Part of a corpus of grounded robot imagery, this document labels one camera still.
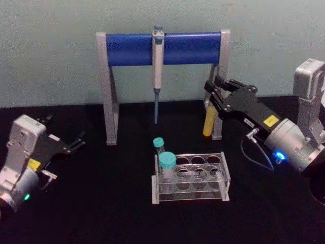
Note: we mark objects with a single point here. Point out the clear plastic tube rack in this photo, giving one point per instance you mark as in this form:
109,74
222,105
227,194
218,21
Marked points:
200,183

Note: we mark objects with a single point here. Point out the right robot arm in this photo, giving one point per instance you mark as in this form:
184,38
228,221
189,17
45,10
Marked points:
287,142

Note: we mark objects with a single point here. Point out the white pipette with blue tip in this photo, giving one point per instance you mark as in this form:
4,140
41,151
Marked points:
158,66

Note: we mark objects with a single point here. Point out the narrow tube with teal cap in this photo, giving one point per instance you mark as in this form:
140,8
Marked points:
158,142

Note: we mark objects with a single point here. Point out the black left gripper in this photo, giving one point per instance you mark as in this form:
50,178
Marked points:
54,148

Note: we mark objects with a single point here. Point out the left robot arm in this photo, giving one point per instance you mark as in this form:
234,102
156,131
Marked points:
24,132

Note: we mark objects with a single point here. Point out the grey stand with blue bar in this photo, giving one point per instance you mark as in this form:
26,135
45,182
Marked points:
127,48

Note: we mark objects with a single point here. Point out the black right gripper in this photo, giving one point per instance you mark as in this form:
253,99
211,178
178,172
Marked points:
250,109

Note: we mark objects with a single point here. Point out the black table cloth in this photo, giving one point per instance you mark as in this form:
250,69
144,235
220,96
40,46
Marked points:
101,218

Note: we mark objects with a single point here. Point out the yellow plastic tube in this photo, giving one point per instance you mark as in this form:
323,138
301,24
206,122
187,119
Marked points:
208,122

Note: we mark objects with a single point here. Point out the wide tube with teal cap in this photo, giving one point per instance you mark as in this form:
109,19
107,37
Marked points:
167,162

